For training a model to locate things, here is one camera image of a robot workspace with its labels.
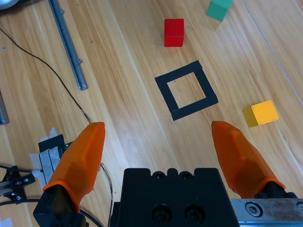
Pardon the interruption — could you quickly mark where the black tape square outline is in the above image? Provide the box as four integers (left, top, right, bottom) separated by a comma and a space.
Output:
154, 60, 219, 122

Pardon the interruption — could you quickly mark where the black box with white tape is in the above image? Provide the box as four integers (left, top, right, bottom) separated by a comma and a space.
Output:
28, 127, 66, 187

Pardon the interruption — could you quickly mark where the red cube block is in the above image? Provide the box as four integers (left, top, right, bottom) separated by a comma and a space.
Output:
164, 18, 185, 48

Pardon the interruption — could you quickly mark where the green cube block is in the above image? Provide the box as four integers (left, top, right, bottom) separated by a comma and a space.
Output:
205, 0, 234, 22

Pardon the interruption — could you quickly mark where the grey round base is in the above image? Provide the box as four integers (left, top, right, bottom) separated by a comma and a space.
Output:
0, 0, 20, 10

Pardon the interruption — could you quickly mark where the long grey aluminium rail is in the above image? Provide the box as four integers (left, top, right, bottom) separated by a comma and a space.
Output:
48, 0, 89, 91

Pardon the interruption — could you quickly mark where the black metal bracket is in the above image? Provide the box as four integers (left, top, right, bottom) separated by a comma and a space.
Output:
0, 165, 36, 204

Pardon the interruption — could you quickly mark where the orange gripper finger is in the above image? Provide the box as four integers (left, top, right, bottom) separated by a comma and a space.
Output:
33, 122, 106, 227
211, 120, 298, 200

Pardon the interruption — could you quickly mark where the yellow cube block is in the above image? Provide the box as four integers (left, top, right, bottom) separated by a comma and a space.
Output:
242, 100, 279, 128

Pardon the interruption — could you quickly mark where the thin black wire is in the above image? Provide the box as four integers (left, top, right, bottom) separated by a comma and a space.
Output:
0, 27, 114, 223

